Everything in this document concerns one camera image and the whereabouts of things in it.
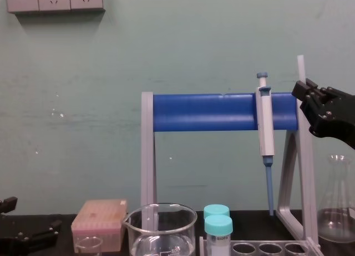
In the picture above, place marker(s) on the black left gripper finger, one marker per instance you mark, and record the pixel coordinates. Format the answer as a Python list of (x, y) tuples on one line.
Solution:
[(8, 204), (41, 231)]

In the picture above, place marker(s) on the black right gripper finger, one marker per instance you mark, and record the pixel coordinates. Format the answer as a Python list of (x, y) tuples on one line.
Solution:
[(316, 116), (319, 92)]

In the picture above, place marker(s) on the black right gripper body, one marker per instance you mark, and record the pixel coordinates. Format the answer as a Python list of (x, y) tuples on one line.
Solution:
[(344, 117)]

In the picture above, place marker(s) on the clear glass stirring rod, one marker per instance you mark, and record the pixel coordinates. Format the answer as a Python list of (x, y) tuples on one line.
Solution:
[(301, 69)]

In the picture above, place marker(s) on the small glass beaker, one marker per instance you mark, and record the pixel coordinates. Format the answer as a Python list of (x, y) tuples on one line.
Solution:
[(88, 246)]

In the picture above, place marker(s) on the grey and blue pipette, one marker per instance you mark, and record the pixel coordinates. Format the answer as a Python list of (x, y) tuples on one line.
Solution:
[(265, 123)]

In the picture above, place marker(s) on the pink pipette tip box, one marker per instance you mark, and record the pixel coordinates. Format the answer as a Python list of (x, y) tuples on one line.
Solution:
[(97, 220)]

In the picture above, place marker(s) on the glass conical flask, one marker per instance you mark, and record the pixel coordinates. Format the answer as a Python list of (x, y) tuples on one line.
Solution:
[(337, 211)]

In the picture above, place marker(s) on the grey pipette stand blue bar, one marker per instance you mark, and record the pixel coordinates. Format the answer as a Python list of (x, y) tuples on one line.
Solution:
[(205, 112)]

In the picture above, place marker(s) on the large glass beaker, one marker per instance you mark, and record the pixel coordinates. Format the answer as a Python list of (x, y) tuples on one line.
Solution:
[(163, 234)]

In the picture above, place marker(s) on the teal capped sample tube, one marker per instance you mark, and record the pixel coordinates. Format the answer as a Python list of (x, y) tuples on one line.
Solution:
[(216, 210), (218, 234)]

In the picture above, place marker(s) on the grey tube rack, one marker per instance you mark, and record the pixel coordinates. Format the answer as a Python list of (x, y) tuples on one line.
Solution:
[(266, 247)]

